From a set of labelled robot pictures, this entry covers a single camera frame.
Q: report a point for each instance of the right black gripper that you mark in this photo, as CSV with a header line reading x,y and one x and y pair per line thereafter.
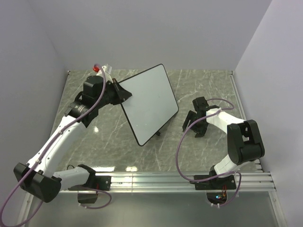
x,y
191,115

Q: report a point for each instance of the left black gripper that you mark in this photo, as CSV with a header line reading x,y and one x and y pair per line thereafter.
x,y
123,94

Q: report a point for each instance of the white whiteboard with black frame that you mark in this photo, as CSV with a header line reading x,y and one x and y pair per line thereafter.
x,y
152,104

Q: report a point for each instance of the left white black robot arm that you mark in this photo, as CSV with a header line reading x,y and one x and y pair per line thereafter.
x,y
39,176

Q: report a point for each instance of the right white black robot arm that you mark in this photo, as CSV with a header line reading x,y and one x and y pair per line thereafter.
x,y
244,142

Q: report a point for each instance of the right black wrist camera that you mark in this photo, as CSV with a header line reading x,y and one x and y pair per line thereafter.
x,y
201,106

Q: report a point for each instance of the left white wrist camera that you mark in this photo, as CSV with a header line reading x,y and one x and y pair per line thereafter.
x,y
103,70

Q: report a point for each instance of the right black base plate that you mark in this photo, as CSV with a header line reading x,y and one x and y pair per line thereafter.
x,y
217,184

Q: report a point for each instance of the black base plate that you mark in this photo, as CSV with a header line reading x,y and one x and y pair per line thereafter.
x,y
217,184
99,182

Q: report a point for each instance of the aluminium mounting rail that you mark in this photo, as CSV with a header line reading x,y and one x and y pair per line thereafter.
x,y
172,182

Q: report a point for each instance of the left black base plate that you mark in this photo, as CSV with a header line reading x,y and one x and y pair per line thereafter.
x,y
99,182

